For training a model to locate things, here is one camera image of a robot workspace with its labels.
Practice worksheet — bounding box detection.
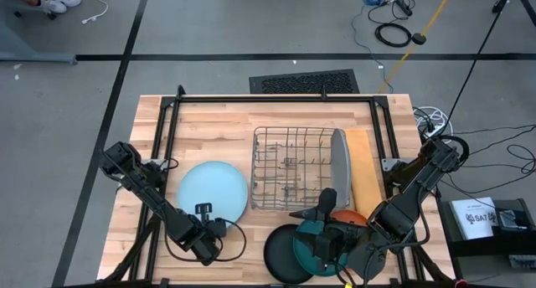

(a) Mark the teal plate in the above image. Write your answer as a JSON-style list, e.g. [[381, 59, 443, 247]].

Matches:
[[292, 219, 351, 278]]

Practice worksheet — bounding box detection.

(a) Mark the white cable coil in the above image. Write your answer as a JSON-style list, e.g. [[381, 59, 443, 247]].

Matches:
[[412, 106, 449, 138]]

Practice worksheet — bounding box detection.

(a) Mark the white cable with plug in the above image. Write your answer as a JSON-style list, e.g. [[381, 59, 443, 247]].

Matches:
[[79, 0, 110, 26]]

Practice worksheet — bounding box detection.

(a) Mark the grey plate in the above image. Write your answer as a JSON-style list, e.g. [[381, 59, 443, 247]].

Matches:
[[329, 127, 353, 209]]

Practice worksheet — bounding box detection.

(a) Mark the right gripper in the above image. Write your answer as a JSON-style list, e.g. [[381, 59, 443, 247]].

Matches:
[[288, 187, 362, 267]]

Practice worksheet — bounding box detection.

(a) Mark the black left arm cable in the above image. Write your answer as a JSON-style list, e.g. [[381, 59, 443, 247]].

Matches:
[[163, 218, 248, 264]]

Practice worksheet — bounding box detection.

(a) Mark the yellow floor cable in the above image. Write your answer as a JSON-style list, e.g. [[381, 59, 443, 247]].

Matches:
[[378, 0, 457, 95]]

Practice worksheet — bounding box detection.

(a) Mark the grey wire dish rack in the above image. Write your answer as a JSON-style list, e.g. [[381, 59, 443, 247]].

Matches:
[[250, 126, 351, 212]]

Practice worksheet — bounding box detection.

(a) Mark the grey keypad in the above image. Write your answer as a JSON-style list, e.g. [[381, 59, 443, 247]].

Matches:
[[508, 254, 536, 270]]

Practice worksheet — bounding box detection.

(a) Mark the dark foreground bowl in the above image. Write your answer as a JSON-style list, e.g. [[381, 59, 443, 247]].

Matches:
[[263, 223, 315, 285]]

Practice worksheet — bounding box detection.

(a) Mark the grey handheld device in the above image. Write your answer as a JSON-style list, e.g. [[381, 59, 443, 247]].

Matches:
[[496, 210, 528, 230]]

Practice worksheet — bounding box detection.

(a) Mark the black case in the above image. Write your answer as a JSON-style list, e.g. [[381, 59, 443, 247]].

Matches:
[[437, 198, 536, 272]]

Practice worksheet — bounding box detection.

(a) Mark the grey desk base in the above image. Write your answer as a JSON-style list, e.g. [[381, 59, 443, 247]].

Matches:
[[0, 11, 79, 66]]

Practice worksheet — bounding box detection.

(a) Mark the white printed booklet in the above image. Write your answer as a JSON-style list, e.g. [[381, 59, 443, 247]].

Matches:
[[450, 197, 499, 241]]

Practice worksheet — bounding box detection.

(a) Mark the light blue plate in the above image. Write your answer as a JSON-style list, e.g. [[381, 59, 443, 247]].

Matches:
[[176, 160, 250, 229]]

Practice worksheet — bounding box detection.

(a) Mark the black rig frame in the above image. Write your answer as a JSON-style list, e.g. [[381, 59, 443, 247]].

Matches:
[[102, 85, 457, 288]]

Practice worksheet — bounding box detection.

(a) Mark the orange plate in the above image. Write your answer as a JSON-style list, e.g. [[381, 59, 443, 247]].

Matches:
[[329, 208, 370, 231]]

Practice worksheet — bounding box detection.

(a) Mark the black taut cable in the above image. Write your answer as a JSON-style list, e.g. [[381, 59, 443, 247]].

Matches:
[[445, 0, 515, 128]]

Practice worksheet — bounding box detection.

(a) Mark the black power strip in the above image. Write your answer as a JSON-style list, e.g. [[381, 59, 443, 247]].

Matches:
[[393, 0, 414, 18]]

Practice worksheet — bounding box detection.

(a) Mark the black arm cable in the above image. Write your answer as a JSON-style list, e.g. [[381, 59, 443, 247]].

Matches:
[[163, 218, 248, 264], [334, 133, 471, 288]]

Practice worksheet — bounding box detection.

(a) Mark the black floor cable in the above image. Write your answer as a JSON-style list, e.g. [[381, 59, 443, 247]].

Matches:
[[443, 124, 536, 197]]

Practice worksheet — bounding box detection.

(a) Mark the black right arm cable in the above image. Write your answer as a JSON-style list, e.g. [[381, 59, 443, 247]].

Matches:
[[334, 133, 471, 288]]

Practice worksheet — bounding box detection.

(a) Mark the black floor vent grate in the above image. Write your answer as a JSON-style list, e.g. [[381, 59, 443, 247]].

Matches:
[[248, 69, 360, 95]]

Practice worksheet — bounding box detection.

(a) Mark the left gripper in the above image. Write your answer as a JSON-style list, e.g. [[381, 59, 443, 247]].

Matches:
[[194, 202, 229, 240]]

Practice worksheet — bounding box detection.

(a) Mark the black stand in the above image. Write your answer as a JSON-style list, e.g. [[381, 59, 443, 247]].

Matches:
[[492, 0, 536, 29]]

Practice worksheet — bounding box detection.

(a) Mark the coiled black cable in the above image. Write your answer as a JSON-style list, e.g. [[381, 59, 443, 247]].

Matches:
[[374, 22, 413, 49]]

